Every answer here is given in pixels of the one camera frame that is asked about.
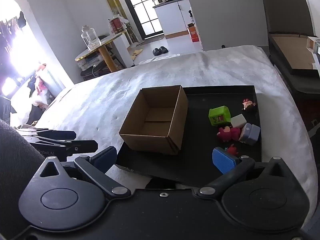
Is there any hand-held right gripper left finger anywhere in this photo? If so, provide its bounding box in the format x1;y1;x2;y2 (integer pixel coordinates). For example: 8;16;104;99
34;146;131;197

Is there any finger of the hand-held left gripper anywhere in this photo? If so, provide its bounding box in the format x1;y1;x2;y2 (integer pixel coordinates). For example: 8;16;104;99
24;136;98;157
17;128;77;141

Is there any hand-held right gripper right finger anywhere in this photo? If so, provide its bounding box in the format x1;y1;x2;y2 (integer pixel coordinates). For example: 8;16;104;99
197;147;298;197

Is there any small red toy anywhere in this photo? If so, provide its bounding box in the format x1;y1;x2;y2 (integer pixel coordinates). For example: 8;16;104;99
225;144;239;157

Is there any pink pig toy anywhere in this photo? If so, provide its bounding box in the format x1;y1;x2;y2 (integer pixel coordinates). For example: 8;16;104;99
216;126;242;142

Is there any lavender and white box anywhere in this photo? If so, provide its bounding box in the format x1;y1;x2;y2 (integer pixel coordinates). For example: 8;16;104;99
239;122;261;145

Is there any black tray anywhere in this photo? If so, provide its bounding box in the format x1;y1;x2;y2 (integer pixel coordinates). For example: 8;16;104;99
114;85;262;188

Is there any white charger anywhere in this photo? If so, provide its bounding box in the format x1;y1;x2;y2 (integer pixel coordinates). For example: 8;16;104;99
230;114;247;128

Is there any green cube toy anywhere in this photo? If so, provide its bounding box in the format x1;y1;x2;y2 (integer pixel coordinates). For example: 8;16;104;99
208;106;231;127

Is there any brown cardboard box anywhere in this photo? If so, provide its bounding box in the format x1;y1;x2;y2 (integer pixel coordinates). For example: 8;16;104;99
119;85;188;155

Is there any pile of clothes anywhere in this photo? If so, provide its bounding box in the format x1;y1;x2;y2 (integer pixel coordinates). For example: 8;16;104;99
27;64;54;108

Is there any brown-haired doll figurine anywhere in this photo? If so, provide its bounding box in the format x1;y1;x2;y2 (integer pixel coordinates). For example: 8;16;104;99
241;99;256;111

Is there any stack of boxes under table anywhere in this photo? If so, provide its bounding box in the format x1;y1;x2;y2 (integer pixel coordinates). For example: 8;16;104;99
77;55;103;72

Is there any clear glass jar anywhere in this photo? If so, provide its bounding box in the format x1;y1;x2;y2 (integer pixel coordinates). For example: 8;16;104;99
80;25;101;51

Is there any round gold-edged table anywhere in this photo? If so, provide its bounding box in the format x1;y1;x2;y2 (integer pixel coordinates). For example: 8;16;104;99
74;34;125;73

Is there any small white cabinet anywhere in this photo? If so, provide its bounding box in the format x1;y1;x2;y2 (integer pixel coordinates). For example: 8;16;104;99
110;34;135;68

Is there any red tin can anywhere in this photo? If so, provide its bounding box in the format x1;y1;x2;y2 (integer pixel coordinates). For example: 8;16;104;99
110;17;125;34

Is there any black flat box lid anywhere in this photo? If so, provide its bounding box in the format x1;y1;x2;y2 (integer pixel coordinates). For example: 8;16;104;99
268;31;320;75

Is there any orange cardboard box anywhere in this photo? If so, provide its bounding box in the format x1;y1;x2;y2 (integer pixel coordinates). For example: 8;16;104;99
187;23;201;43

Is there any black glass-paned door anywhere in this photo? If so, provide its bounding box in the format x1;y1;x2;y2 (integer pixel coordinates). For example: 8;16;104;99
116;0;165;39

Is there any white kitchen cabinet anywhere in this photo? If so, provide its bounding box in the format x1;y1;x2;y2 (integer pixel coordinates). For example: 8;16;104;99
154;0;203;52

